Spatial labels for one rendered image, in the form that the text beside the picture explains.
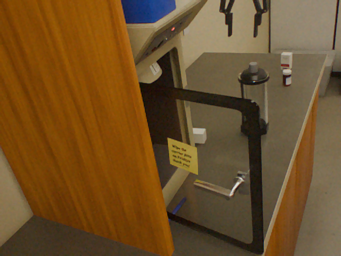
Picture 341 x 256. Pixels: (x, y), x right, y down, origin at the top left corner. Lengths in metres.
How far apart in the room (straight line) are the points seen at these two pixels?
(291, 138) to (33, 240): 0.91
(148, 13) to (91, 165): 0.38
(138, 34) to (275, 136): 0.78
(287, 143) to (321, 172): 1.41
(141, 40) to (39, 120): 0.34
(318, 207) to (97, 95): 1.92
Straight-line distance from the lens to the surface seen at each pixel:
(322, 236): 2.27
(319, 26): 3.86
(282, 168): 1.19
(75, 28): 0.68
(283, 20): 3.89
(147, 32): 0.69
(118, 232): 0.99
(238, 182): 0.72
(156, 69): 0.96
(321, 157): 2.84
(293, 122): 1.42
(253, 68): 1.25
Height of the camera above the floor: 1.68
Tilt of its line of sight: 31 degrees down
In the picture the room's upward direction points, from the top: 10 degrees counter-clockwise
